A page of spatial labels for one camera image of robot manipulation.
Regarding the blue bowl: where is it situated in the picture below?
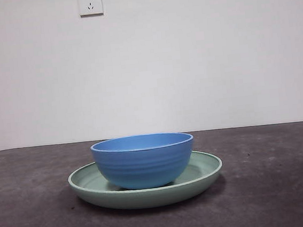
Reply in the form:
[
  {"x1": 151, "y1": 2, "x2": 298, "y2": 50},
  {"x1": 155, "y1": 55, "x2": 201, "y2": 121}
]
[{"x1": 89, "y1": 130, "x2": 198, "y2": 194}]

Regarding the green plate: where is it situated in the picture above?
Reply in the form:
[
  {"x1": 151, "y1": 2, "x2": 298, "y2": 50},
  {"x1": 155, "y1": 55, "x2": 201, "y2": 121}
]
[{"x1": 66, "y1": 147, "x2": 226, "y2": 216}]

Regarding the white wall socket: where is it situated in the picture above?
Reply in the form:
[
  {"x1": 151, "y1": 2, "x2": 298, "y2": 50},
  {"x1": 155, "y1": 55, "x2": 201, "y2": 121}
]
[{"x1": 78, "y1": 0, "x2": 104, "y2": 18}]

